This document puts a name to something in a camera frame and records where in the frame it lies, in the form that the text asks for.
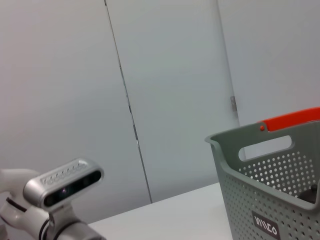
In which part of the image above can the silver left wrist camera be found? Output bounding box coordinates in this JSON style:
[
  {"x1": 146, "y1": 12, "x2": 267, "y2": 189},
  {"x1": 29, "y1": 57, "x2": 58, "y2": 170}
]
[{"x1": 23, "y1": 157, "x2": 105, "y2": 213}]

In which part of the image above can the grey-green perforated storage bin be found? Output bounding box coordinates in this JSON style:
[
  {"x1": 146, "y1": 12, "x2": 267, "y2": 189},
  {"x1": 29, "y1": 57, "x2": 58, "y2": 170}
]
[{"x1": 204, "y1": 121, "x2": 320, "y2": 240}]

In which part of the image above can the orange bin carry handle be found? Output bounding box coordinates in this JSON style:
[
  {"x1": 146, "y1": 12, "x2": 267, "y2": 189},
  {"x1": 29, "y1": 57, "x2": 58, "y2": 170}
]
[{"x1": 257, "y1": 106, "x2": 320, "y2": 132}]

